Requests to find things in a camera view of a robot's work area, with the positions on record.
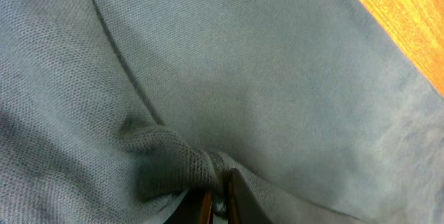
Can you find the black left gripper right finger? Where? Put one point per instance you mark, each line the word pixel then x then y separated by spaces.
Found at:
pixel 242 206

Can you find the blue polo shirt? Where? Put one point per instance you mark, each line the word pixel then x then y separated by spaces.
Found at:
pixel 112 109

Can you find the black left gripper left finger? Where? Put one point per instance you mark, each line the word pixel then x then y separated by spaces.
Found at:
pixel 195 208

